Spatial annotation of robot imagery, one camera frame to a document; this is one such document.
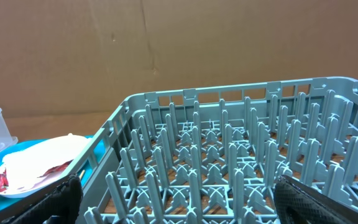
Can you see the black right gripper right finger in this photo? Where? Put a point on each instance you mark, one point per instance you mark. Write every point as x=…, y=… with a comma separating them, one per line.
x=298, y=203

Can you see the white napkin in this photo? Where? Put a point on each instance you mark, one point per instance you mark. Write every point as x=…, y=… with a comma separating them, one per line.
x=62, y=148

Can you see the white round plate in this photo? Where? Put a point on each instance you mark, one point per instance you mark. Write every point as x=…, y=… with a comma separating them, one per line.
x=37, y=187

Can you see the teal plastic tray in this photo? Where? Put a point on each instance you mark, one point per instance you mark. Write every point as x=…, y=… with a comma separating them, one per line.
x=99, y=151

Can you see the red snack wrapper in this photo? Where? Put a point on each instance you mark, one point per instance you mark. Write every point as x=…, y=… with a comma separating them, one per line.
x=25, y=177

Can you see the wooden chopstick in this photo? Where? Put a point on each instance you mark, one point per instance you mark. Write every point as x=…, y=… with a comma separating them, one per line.
x=81, y=174

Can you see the grey plastic dishwasher rack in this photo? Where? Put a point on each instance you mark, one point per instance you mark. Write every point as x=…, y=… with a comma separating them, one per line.
x=213, y=155

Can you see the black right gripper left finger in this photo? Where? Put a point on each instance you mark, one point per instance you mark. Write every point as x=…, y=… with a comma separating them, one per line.
x=61, y=205

